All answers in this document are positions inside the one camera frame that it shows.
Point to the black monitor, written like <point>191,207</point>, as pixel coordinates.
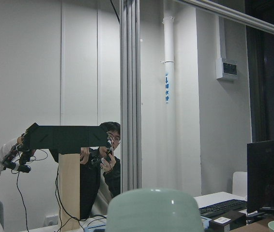
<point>260,177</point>

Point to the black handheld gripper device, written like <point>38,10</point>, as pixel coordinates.
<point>17,158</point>

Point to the person in black jacket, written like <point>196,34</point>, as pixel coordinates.
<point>95,163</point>

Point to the white wall pipe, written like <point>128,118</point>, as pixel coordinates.
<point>168,22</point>

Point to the mint green plastic cup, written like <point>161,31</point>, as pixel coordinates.
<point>153,210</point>

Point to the aluminium frame post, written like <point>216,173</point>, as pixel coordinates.
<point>131,152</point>

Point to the wall electrical box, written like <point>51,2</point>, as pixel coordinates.
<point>226,69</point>

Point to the black keyboard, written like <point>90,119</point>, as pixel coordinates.
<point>222,207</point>

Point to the black cardboard box top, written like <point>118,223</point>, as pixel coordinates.
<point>64,139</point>

